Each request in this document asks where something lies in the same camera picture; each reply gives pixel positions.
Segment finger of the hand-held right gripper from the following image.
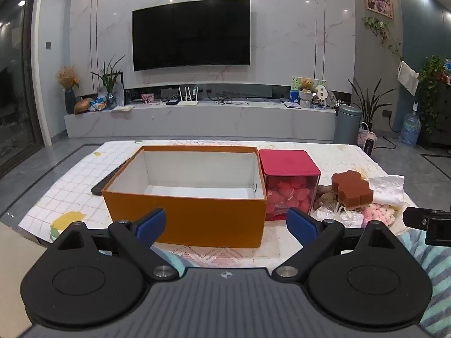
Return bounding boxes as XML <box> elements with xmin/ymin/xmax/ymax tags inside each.
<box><xmin>403</xmin><ymin>206</ymin><xmax>451</xmax><ymax>247</ymax></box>

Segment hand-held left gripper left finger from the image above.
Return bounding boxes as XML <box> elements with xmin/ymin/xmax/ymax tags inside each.
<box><xmin>49</xmin><ymin>208</ymin><xmax>178</xmax><ymax>281</ymax></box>

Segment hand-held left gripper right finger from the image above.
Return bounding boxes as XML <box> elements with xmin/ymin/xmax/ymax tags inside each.
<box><xmin>273</xmin><ymin>207</ymin><xmax>404</xmax><ymax>284</ymax></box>

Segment orange cardboard box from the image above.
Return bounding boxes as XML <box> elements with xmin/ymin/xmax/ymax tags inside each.
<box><xmin>101</xmin><ymin>145</ymin><xmax>268</xmax><ymax>249</ymax></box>

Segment clear plastic wrap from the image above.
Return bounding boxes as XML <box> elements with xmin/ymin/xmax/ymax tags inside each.
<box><xmin>313</xmin><ymin>204</ymin><xmax>365</xmax><ymax>228</ymax></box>

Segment white textured towel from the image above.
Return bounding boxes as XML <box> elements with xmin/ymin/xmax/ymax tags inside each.
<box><xmin>366</xmin><ymin>174</ymin><xmax>406</xmax><ymax>206</ymax></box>

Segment brown bear-shaped sponge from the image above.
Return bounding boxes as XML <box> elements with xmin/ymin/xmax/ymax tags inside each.
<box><xmin>331</xmin><ymin>171</ymin><xmax>374</xmax><ymax>208</ymax></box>

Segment pile of pink round puffs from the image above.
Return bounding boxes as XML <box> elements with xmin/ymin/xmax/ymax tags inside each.
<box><xmin>264</xmin><ymin>178</ymin><xmax>316</xmax><ymax>216</ymax></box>

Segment teal striped fleece clothing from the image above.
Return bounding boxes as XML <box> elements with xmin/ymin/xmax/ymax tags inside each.
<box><xmin>151</xmin><ymin>227</ymin><xmax>451</xmax><ymax>338</ymax></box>

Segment black remote control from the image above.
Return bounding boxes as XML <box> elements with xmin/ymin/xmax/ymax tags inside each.
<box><xmin>91</xmin><ymin>158</ymin><xmax>132</xmax><ymax>195</ymax></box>

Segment red-lidded clear container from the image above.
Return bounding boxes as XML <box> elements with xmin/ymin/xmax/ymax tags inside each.
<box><xmin>258</xmin><ymin>150</ymin><xmax>322</xmax><ymax>221</ymax></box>

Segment white lace tablecloth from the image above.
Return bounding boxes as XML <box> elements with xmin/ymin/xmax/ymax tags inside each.
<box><xmin>102</xmin><ymin>140</ymin><xmax>420</xmax><ymax>268</ymax></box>

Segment checked lemon-print tablecloth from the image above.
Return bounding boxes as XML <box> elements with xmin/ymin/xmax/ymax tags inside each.
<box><xmin>17</xmin><ymin>140</ymin><xmax>142</xmax><ymax>243</ymax></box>

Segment blue water jug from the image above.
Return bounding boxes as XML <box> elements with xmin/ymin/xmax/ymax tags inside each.
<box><xmin>400</xmin><ymin>113</ymin><xmax>422</xmax><ymax>148</ymax></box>

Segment dark shelf cabinet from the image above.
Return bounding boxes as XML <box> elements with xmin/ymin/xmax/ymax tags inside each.
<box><xmin>421</xmin><ymin>74</ymin><xmax>451</xmax><ymax>150</ymax></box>

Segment pink small heater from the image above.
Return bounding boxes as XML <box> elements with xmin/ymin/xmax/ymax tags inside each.
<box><xmin>357</xmin><ymin>123</ymin><xmax>377</xmax><ymax>155</ymax></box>

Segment grey trash can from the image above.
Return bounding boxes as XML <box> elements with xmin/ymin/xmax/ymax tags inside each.
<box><xmin>333</xmin><ymin>104</ymin><xmax>363</xmax><ymax>146</ymax></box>

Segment marble television cabinet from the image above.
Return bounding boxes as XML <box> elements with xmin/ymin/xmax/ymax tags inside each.
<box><xmin>64</xmin><ymin>84</ymin><xmax>337</xmax><ymax>139</ymax></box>

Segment white router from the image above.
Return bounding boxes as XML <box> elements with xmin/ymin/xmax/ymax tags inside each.
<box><xmin>176</xmin><ymin>86</ymin><xmax>200</xmax><ymax>107</ymax></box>

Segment long-leaved potted plant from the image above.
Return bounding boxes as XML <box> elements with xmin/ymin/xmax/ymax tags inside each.
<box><xmin>347</xmin><ymin>77</ymin><xmax>392</xmax><ymax>132</ymax></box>

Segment brown round bag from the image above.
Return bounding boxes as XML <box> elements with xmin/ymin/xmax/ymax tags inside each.
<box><xmin>74</xmin><ymin>97</ymin><xmax>94</xmax><ymax>114</ymax></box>

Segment small brown teddy bear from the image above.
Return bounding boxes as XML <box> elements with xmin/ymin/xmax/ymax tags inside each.
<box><xmin>299</xmin><ymin>78</ymin><xmax>315</xmax><ymax>109</ymax></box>

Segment green standing card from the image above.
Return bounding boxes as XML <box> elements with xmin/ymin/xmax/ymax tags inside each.
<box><xmin>292</xmin><ymin>76</ymin><xmax>328</xmax><ymax>108</ymax></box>

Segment leafy green shelf plant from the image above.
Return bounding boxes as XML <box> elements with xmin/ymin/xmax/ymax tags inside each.
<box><xmin>417</xmin><ymin>54</ymin><xmax>451</xmax><ymax>134</ymax></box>

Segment dark blue vase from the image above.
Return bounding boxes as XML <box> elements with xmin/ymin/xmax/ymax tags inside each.
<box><xmin>64</xmin><ymin>88</ymin><xmax>76</xmax><ymax>115</ymax></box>

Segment beige sofa cushion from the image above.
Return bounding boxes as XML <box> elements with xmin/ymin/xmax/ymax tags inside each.
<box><xmin>0</xmin><ymin>223</ymin><xmax>50</xmax><ymax>338</ymax></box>

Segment white hanging cloth bag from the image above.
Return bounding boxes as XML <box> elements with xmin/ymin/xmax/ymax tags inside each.
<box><xmin>397</xmin><ymin>61</ymin><xmax>421</xmax><ymax>96</ymax></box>

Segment green plant in glass vase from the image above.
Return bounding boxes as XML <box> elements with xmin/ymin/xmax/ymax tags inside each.
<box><xmin>91</xmin><ymin>55</ymin><xmax>126</xmax><ymax>110</ymax></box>

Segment dried yellow flowers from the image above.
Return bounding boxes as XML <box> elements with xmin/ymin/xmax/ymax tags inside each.
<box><xmin>56</xmin><ymin>65</ymin><xmax>81</xmax><ymax>90</ymax></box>

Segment sliding glass door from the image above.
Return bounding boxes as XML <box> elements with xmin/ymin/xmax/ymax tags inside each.
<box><xmin>0</xmin><ymin>0</ymin><xmax>45</xmax><ymax>180</ymax></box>

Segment hanging green vine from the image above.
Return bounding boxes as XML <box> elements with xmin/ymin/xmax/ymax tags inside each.
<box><xmin>363</xmin><ymin>16</ymin><xmax>404</xmax><ymax>60</ymax></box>

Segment black cables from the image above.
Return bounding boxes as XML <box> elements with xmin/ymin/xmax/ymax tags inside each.
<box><xmin>208</xmin><ymin>93</ymin><xmax>249</xmax><ymax>106</ymax></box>

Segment black wall television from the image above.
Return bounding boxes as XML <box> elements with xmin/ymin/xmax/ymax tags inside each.
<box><xmin>132</xmin><ymin>0</ymin><xmax>251</xmax><ymax>72</ymax></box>

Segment wooden framed wall picture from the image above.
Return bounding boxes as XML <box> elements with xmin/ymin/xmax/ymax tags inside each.
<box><xmin>364</xmin><ymin>0</ymin><xmax>394</xmax><ymax>19</ymax></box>

